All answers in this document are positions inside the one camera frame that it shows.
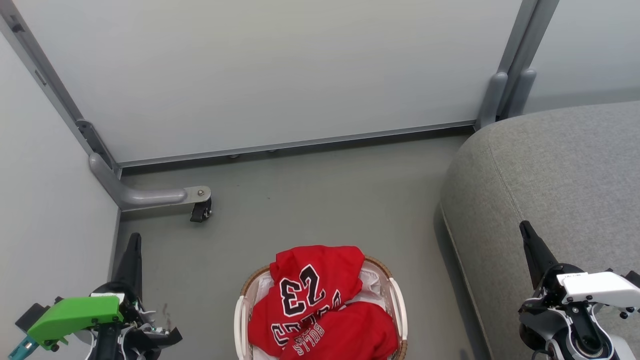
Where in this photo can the woven laundry basket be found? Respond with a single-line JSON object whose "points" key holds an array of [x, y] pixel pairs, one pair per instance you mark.
{"points": [[400, 305]]}

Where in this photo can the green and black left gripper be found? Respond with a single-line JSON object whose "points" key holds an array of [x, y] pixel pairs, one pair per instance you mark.
{"points": [[75, 315]]}

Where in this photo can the white basket liner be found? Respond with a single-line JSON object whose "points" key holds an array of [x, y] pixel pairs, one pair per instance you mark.
{"points": [[375, 285]]}

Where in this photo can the black caster wheel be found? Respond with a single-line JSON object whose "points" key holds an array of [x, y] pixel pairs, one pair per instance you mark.
{"points": [[201, 212]]}

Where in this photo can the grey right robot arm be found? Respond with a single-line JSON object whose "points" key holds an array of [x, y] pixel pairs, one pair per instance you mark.
{"points": [[620, 350]]}

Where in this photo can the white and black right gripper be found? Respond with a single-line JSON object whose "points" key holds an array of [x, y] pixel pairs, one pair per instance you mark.
{"points": [[595, 287]]}

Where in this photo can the grey partition corner post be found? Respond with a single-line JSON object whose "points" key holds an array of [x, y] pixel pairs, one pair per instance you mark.
{"points": [[515, 65]]}

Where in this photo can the grey fabric sofa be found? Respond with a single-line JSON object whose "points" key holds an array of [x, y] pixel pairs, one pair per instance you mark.
{"points": [[550, 175]]}

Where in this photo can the grey metal partition leg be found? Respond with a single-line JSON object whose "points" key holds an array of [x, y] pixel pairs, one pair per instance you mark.
{"points": [[145, 196]]}

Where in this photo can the grey partition bottom rail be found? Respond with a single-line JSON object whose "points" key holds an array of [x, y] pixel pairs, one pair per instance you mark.
{"points": [[300, 143]]}

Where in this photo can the red jersey with number 23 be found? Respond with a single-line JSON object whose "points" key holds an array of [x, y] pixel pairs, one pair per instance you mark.
{"points": [[305, 280]]}

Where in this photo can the grey partition post with slots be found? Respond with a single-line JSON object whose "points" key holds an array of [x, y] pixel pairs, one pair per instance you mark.
{"points": [[55, 82]]}

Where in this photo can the red shorts with Bulls print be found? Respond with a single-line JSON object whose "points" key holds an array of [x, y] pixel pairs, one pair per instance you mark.
{"points": [[350, 332]]}

